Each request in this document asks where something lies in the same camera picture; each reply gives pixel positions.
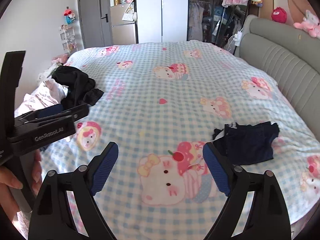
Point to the grey door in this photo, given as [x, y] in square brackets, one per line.
[95, 27]

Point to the blue checkered cartoon blanket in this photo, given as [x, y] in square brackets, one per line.
[161, 103]

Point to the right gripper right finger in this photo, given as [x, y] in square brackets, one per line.
[255, 207]

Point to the white charger with cable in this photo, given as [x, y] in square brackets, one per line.
[235, 39]

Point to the black clothes pile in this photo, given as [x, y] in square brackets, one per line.
[81, 88]

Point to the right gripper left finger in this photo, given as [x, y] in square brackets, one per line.
[65, 207]

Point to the person's left hand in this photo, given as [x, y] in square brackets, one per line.
[8, 180]

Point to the white wardrobe panel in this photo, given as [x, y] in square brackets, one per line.
[162, 20]

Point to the white small wall shelf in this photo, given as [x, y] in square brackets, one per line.
[68, 39]

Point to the navy shorts white stripes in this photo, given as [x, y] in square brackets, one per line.
[246, 144]

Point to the pink cat plush toy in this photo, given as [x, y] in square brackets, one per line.
[310, 24]

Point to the red round plush toy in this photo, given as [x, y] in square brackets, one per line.
[279, 15]

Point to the open wardrobe hanging clothes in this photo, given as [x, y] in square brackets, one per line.
[209, 21]

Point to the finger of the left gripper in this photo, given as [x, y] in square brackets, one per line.
[34, 135]
[53, 112]

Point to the grey-green padded headboard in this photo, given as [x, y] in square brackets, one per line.
[291, 58]

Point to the white pink clothes pile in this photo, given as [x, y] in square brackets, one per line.
[48, 93]

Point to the red blue wall toy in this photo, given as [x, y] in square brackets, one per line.
[69, 16]

